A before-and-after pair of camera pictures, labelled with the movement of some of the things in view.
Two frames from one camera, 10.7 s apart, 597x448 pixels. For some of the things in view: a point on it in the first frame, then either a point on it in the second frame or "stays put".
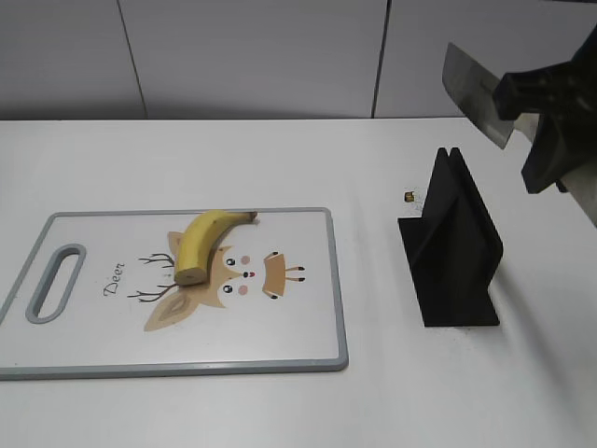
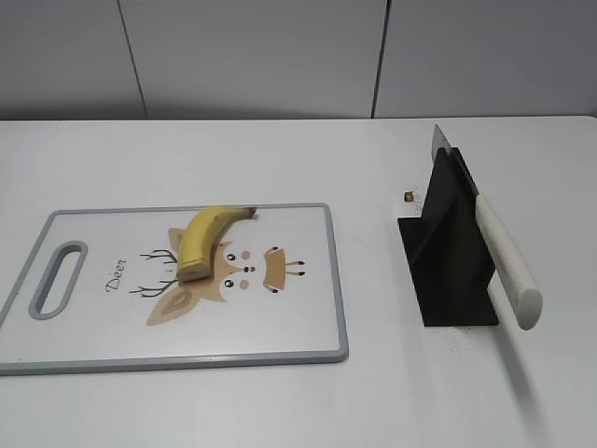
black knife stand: [453, 249] stays put
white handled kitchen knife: [473, 91] → [508, 267]
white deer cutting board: [269, 301] stays put
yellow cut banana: [198, 239] stays put
